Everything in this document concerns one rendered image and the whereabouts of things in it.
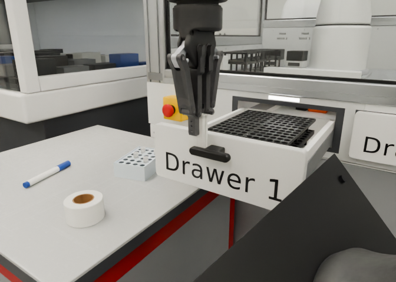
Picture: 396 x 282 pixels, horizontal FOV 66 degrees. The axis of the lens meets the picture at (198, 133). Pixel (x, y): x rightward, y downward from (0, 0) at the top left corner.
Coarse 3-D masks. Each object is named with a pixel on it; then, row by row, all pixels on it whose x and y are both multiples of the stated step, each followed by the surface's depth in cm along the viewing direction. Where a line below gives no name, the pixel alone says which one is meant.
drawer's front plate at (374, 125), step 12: (360, 120) 68; (372, 120) 67; (384, 120) 66; (360, 132) 69; (372, 132) 67; (384, 132) 66; (360, 144) 69; (372, 144) 68; (384, 144) 67; (360, 156) 70; (372, 156) 69; (384, 156) 67
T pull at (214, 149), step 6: (192, 150) 51; (198, 150) 50; (204, 150) 50; (210, 150) 50; (216, 150) 50; (222, 150) 51; (198, 156) 51; (204, 156) 50; (210, 156) 49; (216, 156) 48; (222, 156) 48; (228, 156) 48
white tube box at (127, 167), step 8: (128, 152) 80; (152, 152) 81; (120, 160) 76; (128, 160) 76; (136, 160) 76; (152, 160) 75; (120, 168) 74; (128, 168) 73; (136, 168) 72; (144, 168) 71; (152, 168) 75; (120, 176) 74; (128, 176) 73; (136, 176) 73; (144, 176) 72
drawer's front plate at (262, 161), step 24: (168, 144) 58; (216, 144) 52; (240, 144) 50; (264, 144) 47; (192, 168) 57; (216, 168) 54; (240, 168) 51; (264, 168) 48; (288, 168) 46; (216, 192) 55; (240, 192) 52; (264, 192) 50; (288, 192) 47
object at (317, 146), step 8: (232, 112) 82; (240, 112) 85; (272, 112) 82; (280, 112) 82; (216, 120) 74; (224, 120) 77; (320, 120) 76; (328, 120) 75; (312, 128) 78; (320, 128) 77; (328, 128) 68; (312, 136) 78; (320, 136) 62; (328, 136) 69; (312, 144) 58; (320, 144) 63; (328, 144) 70; (312, 152) 58; (320, 152) 63; (312, 160) 58; (312, 168) 59
